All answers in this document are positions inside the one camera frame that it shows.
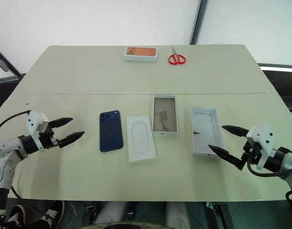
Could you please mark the grey cylindrical tube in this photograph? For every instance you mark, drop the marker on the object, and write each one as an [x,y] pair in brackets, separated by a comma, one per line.
[111,212]
[176,214]

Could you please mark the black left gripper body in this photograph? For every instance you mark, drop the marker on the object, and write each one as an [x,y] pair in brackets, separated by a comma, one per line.
[47,139]

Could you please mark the dark metal pole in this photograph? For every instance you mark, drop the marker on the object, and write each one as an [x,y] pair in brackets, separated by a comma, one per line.
[198,23]

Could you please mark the white phone box lid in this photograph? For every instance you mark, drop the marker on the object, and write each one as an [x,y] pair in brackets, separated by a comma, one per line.
[205,128]

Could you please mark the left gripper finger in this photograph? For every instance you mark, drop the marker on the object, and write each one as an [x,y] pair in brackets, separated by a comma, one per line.
[70,138]
[61,121]

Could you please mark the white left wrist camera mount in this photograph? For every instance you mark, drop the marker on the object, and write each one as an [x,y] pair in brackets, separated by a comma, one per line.
[35,119]

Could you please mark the dark side desk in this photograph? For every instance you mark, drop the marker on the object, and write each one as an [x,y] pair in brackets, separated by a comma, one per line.
[279,81]

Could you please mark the white phone box bottom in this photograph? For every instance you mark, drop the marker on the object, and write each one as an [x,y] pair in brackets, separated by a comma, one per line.
[164,114]

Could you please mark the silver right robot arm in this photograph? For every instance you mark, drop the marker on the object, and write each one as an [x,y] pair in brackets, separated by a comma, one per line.
[288,162]

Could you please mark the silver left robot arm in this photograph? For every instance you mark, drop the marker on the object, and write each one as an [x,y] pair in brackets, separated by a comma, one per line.
[7,152]

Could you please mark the dark blue smartphone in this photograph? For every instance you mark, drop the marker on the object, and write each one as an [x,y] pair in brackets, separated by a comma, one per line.
[111,133]

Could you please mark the metal table leg bracket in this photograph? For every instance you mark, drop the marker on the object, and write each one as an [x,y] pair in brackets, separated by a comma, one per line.
[222,214]

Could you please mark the orange print phone box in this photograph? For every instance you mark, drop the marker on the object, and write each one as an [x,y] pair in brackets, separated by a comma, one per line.
[141,51]

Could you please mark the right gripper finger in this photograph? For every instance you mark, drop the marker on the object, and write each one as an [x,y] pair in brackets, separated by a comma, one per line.
[225,155]
[236,130]

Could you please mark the black white sneaker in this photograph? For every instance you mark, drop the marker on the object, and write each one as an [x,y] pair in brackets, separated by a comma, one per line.
[51,214]
[17,217]

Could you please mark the dark window frame bar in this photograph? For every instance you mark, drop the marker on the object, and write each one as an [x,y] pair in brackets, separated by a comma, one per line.
[3,62]

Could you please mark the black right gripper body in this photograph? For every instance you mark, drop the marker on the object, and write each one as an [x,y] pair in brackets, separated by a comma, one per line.
[251,152]

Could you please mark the white cardboard insert tray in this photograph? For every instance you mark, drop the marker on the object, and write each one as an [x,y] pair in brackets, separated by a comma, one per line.
[141,138]

